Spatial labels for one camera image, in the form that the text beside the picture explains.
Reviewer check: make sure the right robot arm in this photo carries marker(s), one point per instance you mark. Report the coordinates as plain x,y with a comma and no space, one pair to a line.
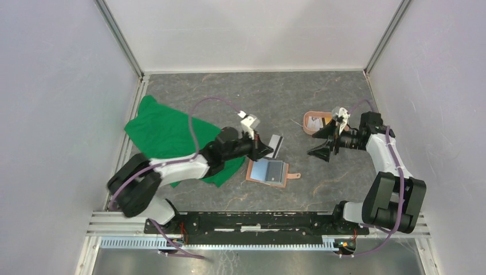
394,200

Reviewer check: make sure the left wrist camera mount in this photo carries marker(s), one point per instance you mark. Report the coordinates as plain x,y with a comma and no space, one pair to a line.
248,123

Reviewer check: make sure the black VIP card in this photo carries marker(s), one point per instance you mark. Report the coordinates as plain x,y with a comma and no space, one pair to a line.
274,172

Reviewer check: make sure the tan leather card holder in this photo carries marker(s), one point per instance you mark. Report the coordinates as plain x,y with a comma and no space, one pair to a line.
256,172

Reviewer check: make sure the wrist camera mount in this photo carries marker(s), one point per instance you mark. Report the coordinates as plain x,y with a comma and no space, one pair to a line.
341,116
248,123

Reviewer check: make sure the slotted cable duct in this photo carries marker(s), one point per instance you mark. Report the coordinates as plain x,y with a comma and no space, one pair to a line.
161,244

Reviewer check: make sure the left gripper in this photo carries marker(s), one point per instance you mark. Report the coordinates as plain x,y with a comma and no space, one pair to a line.
258,149

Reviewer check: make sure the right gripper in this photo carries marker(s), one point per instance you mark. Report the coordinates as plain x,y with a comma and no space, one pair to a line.
322,151

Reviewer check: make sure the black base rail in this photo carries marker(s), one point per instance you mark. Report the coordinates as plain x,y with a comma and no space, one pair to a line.
260,228

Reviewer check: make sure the pink oval tray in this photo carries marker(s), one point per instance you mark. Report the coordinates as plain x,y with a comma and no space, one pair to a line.
329,130

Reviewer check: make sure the green cloth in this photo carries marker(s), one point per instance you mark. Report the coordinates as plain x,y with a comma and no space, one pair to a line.
162,132

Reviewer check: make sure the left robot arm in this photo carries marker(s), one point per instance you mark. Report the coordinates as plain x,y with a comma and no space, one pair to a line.
133,187

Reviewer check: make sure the white card with stripe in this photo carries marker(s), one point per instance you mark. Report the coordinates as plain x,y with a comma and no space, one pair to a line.
275,144

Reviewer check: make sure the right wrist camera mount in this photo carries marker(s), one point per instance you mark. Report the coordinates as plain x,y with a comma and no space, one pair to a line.
341,116

